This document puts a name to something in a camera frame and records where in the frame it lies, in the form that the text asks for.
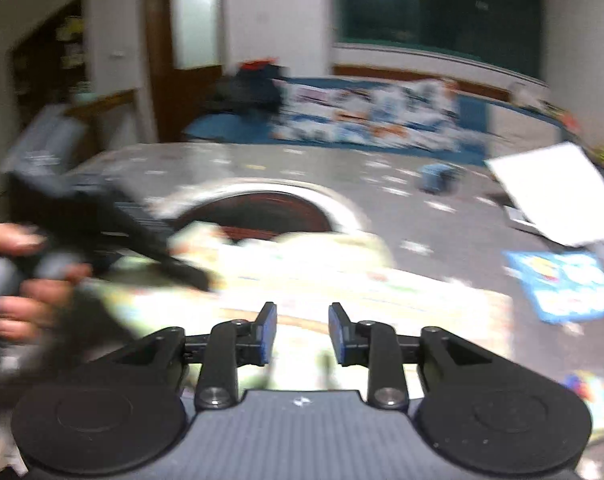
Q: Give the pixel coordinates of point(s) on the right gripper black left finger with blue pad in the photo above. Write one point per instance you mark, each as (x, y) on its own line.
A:
(229, 346)

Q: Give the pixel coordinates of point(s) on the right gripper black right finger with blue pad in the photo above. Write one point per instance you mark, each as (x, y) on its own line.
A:
(373, 345)

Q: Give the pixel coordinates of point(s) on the colourful patterned baby garment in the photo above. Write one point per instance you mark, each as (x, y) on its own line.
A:
(302, 274)

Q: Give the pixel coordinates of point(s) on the dark clothes pile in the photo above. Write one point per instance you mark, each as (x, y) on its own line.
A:
(255, 87)

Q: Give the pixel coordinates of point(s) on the person's left hand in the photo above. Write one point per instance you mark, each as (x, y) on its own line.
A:
(37, 303)

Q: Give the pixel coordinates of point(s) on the wooden side table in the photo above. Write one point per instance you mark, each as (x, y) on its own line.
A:
(114, 120)

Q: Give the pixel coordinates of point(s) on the black round induction cooker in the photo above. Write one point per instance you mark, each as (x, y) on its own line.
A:
(259, 215)

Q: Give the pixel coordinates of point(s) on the grey star pattern tablecloth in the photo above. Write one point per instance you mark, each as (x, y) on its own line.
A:
(458, 237)

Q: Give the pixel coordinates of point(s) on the blue toy watch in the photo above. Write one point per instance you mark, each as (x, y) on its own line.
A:
(439, 179)

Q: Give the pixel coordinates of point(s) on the blue picture book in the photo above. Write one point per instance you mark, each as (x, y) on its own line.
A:
(562, 288)

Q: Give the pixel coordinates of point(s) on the blue sofa mattress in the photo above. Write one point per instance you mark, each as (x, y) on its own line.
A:
(489, 128)

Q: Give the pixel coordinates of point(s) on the butterfly print pillow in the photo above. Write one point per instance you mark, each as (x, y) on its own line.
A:
(323, 115)
(421, 114)

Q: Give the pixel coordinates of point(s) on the white paper sheet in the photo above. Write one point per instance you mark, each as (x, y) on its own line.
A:
(558, 189)

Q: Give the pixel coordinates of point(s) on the brown door with glass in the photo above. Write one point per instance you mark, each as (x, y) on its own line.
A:
(184, 47)

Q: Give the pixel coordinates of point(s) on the dark window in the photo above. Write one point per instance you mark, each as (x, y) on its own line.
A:
(506, 34)

